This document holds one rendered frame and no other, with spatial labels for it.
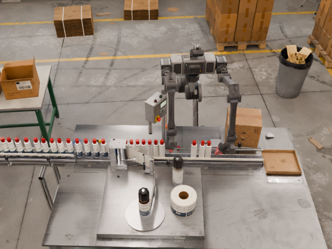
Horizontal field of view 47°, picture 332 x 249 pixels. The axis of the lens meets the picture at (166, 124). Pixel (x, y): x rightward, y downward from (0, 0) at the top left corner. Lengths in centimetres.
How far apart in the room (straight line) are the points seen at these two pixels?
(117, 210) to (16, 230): 148
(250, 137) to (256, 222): 80
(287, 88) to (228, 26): 149
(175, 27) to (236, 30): 128
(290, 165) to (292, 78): 211
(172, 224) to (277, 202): 89
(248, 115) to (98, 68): 320
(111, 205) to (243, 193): 108
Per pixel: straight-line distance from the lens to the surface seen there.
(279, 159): 360
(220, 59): 351
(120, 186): 321
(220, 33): 637
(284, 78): 550
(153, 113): 305
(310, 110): 559
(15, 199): 451
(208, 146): 329
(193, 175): 328
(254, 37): 658
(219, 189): 327
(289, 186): 342
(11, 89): 441
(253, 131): 347
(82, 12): 711
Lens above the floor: 339
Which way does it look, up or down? 43 degrees down
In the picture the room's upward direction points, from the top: straight up
